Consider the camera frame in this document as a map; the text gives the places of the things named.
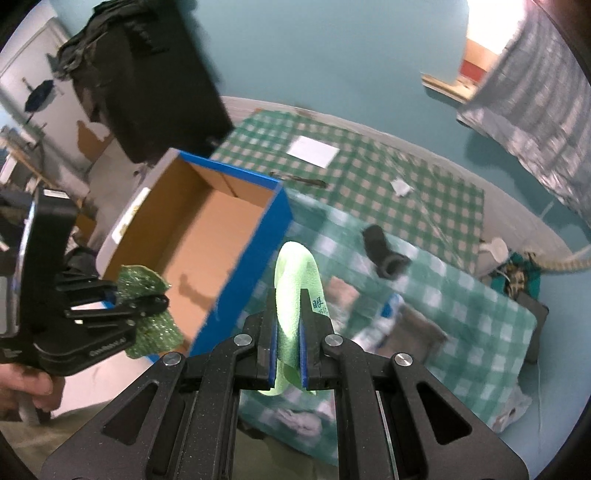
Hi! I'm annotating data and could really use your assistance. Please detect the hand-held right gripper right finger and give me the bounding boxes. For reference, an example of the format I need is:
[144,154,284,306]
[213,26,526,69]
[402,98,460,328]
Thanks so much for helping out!
[299,288,530,480]

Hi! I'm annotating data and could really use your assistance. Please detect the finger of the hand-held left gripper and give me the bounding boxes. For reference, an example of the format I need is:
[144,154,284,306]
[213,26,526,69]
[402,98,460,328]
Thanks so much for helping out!
[55,271,119,308]
[64,294,170,330]

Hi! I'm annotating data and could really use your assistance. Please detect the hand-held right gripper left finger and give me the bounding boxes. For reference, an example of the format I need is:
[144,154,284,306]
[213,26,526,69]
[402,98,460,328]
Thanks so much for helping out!
[41,287,279,480]

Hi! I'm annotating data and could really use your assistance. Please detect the dark green crinkled wrapper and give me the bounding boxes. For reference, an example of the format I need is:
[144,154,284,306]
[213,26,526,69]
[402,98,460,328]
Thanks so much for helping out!
[115,264,186,359]

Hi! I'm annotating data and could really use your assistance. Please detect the light green cloth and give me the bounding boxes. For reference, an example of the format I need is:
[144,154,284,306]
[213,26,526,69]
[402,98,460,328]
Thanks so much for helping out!
[272,241,331,398]

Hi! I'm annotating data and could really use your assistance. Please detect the white plastic bag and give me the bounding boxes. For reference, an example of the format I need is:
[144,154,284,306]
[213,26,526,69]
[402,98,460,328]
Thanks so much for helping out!
[353,292,409,354]

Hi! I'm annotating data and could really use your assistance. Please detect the blue cardboard box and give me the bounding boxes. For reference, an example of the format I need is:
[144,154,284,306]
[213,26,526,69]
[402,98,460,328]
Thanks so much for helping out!
[96,148,293,366]

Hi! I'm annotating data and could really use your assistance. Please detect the black sock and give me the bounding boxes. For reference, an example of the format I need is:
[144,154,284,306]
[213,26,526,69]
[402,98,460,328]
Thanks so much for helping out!
[361,225,413,280]

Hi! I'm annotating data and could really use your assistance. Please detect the person's left hand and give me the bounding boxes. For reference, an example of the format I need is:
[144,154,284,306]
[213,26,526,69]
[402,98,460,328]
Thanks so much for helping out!
[0,364,62,422]

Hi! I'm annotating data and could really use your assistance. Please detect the brown fabric piece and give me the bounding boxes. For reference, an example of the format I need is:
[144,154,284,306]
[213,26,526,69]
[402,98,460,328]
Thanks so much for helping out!
[388,304,450,354]

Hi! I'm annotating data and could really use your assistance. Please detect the blue umbrella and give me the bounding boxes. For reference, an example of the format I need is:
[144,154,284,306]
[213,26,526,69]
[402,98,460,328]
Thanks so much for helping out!
[24,79,57,112]

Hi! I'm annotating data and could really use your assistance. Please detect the light green checked plastic cover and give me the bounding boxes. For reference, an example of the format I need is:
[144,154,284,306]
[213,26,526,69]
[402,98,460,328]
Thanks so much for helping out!
[238,189,539,467]

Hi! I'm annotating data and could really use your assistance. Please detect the dark pen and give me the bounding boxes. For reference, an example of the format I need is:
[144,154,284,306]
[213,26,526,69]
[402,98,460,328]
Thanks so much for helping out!
[269,172,329,188]

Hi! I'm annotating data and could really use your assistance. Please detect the black hanging bag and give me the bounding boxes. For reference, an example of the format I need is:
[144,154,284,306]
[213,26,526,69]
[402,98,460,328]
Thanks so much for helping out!
[56,0,235,164]

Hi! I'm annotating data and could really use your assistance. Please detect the white paper sheet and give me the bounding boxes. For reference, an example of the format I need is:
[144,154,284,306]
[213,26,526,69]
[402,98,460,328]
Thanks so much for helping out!
[285,135,339,169]

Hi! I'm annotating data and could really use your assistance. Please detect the dark green checked tablecloth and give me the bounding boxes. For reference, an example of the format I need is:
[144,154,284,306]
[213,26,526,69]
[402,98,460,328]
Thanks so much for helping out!
[210,110,485,271]

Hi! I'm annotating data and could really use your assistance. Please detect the white crumpled bag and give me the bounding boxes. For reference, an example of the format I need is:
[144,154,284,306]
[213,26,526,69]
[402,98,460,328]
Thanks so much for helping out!
[492,385,534,433]

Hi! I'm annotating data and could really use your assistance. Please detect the white round plastic piece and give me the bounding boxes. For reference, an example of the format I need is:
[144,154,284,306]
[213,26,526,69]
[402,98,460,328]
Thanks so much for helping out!
[479,237,510,260]

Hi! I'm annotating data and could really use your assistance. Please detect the black flat device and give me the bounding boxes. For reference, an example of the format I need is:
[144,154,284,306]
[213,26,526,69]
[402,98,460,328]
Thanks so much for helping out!
[515,292,551,364]

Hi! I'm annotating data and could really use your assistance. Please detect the wooden window ledge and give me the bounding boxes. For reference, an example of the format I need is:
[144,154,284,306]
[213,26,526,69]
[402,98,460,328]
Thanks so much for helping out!
[421,73,477,103]

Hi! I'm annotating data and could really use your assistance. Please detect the grey striped curtain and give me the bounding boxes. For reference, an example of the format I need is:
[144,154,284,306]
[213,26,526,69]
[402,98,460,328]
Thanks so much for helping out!
[456,0,591,223]

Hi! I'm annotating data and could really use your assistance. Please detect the teal tangled cord bundle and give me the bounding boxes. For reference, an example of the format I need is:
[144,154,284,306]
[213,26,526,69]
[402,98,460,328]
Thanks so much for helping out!
[492,261,542,297]

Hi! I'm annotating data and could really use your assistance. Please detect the beige rope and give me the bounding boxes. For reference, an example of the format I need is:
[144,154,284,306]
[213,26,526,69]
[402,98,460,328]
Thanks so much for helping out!
[529,246,591,274]

